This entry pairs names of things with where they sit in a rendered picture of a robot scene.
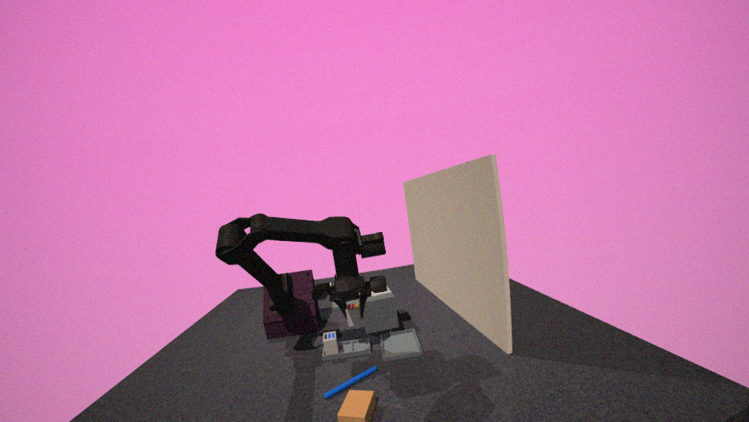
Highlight tan flat board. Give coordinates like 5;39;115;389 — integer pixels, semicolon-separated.
404;154;513;354

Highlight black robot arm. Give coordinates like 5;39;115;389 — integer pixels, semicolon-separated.
215;214;386;315

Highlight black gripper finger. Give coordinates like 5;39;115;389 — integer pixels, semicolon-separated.
330;298;347;320
360;293;372;318

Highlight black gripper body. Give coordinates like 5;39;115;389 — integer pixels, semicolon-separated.
311;260;388;301

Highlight orange-brown cube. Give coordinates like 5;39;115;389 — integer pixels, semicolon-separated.
338;390;376;422

